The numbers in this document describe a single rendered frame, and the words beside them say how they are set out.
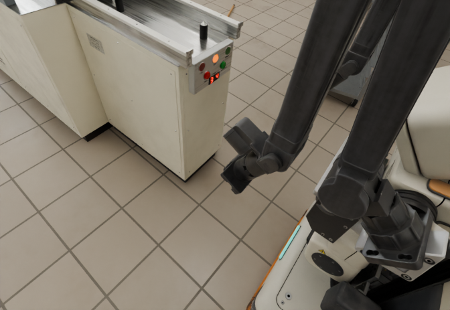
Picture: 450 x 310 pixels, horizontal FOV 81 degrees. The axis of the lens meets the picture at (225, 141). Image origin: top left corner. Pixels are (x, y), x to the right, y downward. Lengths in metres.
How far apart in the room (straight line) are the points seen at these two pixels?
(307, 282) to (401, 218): 0.74
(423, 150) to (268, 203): 1.14
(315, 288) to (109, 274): 0.91
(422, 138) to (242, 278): 1.09
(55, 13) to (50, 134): 0.88
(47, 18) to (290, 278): 1.48
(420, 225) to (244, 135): 0.33
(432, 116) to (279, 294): 0.84
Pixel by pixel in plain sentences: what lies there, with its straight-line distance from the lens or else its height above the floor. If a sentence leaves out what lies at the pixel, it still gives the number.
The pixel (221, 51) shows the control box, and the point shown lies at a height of 0.83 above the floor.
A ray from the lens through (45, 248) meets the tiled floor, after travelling 1.63.
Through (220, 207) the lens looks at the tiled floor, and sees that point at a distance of 1.54.
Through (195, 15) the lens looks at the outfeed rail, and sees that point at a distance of 1.26.
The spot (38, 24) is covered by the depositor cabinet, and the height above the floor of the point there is 0.79.
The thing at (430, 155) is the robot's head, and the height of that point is 1.05.
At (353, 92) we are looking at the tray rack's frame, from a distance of 2.34.
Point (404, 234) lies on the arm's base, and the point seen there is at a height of 1.00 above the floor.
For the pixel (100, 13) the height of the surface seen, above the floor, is 0.87.
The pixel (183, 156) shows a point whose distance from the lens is 1.33.
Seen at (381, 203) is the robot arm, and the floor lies 1.03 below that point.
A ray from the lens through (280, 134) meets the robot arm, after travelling 0.46.
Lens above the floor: 1.38
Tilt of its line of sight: 49 degrees down
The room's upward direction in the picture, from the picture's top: 7 degrees clockwise
